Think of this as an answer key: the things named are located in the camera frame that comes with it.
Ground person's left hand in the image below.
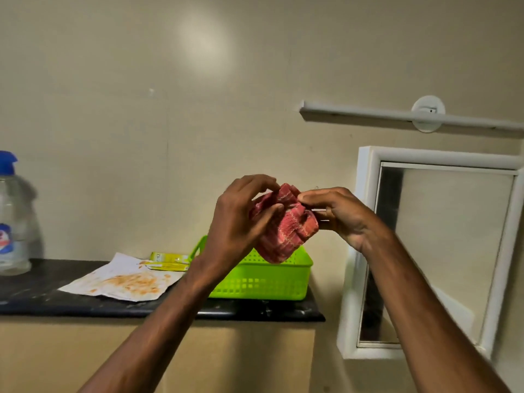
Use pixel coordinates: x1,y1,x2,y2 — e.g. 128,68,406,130
196,174,285,279

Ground person's right hand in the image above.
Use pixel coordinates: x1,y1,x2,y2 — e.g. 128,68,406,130
297,187,390,257

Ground red checkered cloth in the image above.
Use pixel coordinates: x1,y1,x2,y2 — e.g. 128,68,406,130
249,183,320,265

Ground white framed mirror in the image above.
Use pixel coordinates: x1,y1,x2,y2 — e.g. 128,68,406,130
336,145,524,361

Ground person's right forearm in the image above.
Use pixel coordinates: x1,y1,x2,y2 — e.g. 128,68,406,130
362,229,513,393

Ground person's left forearm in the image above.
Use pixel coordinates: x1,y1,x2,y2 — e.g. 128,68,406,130
78,257,222,393

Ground green plastic basket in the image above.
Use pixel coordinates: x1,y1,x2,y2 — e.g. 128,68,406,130
189,235,314,301

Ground yellow plastic scoop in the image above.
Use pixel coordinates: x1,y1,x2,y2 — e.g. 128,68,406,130
145,252,191,272

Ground white tube light fixture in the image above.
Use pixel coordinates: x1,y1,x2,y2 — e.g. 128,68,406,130
300,100,524,132

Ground crumpled stained paper wrapper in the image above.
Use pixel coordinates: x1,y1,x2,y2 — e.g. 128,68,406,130
57,252,185,302

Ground white round ceiling rose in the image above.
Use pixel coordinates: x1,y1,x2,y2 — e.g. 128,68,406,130
410,95,446,134

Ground black stone shelf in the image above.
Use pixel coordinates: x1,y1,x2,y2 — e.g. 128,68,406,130
0,258,326,323

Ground clear bottle blue cap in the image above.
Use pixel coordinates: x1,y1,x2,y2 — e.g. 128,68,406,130
0,150,33,277

